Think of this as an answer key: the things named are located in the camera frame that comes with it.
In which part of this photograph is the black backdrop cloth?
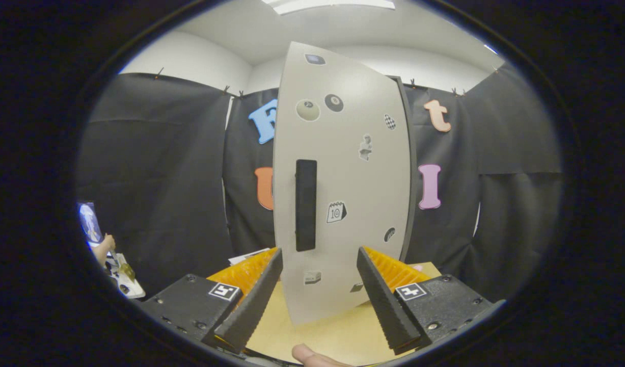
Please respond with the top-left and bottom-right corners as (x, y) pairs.
(75, 61), (565, 301)

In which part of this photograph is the white shoe cabinet door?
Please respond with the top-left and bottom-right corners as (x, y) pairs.
(273, 42), (412, 326)

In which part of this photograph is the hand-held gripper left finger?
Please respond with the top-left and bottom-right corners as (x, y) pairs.
(139, 247), (284, 355)

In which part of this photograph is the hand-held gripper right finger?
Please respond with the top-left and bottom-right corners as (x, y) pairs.
(356, 246), (506, 356)

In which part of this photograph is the computer screen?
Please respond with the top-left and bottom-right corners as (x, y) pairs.
(78, 202), (103, 245)

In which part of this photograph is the white side desk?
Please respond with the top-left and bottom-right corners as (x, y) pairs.
(106, 252), (146, 299)

